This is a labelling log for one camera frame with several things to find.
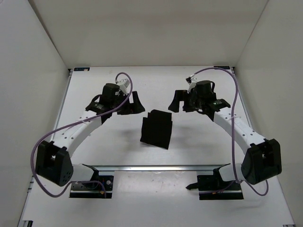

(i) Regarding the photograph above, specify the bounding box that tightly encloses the blue corner label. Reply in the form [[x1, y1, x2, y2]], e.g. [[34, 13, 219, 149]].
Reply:
[[73, 67, 90, 71], [214, 66, 231, 70]]

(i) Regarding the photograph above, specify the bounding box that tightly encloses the aluminium front rail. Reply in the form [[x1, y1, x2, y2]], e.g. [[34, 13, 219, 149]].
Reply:
[[94, 165, 221, 172]]

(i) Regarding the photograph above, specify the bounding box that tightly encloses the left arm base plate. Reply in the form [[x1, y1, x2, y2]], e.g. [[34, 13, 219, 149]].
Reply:
[[69, 171, 114, 199]]

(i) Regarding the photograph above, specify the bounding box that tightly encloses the left blue corner label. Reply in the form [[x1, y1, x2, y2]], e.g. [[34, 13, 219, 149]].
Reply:
[[73, 67, 90, 71]]

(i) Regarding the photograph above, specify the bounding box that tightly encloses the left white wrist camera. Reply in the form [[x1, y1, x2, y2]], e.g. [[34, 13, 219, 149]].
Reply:
[[116, 79, 130, 96]]

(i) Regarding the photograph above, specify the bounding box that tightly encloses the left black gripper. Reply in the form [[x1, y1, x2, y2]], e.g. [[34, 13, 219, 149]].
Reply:
[[113, 89, 145, 114]]

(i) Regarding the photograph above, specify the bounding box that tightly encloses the black skirt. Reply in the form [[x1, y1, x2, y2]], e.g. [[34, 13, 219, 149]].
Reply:
[[140, 109, 173, 149]]

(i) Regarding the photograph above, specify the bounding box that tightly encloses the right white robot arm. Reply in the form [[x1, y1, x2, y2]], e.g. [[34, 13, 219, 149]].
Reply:
[[168, 80, 282, 190]]

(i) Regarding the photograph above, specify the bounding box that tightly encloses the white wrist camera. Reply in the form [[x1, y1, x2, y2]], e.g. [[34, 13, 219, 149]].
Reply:
[[186, 74, 197, 94], [116, 79, 130, 96]]

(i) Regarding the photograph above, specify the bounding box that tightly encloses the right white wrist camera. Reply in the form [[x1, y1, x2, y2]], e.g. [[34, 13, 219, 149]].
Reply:
[[186, 74, 197, 94]]

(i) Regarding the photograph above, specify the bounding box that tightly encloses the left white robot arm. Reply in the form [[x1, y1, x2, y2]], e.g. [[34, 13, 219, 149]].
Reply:
[[35, 79, 145, 188]]

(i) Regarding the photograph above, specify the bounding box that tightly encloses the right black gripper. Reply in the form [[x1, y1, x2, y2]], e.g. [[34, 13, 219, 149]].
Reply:
[[169, 90, 205, 113]]

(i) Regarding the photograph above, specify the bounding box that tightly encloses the right blue corner label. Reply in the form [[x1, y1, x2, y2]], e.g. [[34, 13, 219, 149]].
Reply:
[[214, 66, 231, 70]]

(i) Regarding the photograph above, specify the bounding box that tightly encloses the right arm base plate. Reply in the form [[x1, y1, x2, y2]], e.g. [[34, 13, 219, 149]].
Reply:
[[186, 168, 244, 201]]

